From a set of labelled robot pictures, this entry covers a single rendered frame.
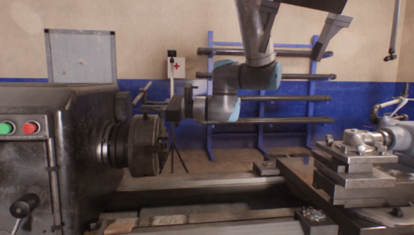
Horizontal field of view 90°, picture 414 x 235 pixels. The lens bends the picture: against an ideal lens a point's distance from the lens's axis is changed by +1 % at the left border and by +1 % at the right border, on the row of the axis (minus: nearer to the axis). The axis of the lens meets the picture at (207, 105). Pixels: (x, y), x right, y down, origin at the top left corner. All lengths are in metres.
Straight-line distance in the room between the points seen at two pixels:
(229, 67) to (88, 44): 3.61
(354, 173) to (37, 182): 0.94
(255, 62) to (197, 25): 3.38
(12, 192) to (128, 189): 0.49
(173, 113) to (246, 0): 0.40
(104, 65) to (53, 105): 3.38
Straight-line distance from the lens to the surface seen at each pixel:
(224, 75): 0.70
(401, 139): 1.29
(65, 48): 4.30
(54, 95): 0.71
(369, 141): 1.19
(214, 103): 0.71
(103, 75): 4.04
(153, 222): 0.90
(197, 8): 4.05
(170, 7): 4.04
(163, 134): 0.90
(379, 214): 0.90
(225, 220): 0.89
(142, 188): 1.12
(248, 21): 0.59
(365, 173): 0.86
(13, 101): 0.75
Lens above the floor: 1.36
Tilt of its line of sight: 7 degrees down
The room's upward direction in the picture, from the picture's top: 1 degrees clockwise
